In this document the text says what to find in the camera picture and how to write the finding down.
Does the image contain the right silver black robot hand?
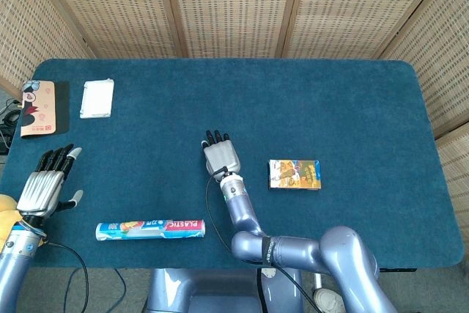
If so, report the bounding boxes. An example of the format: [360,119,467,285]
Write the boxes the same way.
[200,129,242,182]

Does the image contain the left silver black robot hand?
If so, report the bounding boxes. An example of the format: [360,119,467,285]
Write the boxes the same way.
[16,143,84,218]

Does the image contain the colourful printed snack box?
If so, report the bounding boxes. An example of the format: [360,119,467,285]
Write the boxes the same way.
[268,159,322,191]

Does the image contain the white rectangular box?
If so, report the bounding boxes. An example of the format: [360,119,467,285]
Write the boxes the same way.
[79,78,115,120]

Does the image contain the yellow plush toy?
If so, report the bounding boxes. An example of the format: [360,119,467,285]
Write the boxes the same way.
[0,194,20,252]

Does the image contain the blue carpet table mat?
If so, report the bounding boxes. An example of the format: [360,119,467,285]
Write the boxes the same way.
[0,58,465,270]

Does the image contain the plastic wrap roll package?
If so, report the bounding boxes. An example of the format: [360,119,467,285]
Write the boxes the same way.
[95,218,207,242]

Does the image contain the blue-grey robot torso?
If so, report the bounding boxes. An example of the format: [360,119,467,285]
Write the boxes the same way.
[144,268,305,313]

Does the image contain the bamboo folding screen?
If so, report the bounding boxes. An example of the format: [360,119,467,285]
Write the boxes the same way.
[0,0,469,215]

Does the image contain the white shoe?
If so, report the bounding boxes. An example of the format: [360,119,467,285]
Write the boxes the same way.
[311,288,344,312]

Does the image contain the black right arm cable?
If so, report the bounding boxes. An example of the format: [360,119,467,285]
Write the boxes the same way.
[204,168,320,313]

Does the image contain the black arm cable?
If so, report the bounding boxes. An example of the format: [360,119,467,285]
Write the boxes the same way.
[43,240,90,313]
[204,168,320,313]

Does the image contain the black cable bundle with plugs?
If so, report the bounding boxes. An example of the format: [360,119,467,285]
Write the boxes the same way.
[0,97,23,156]

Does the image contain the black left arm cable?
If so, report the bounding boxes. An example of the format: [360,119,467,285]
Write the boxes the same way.
[43,240,90,313]

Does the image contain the blue floor cable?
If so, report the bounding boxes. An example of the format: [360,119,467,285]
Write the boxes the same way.
[65,268,128,313]

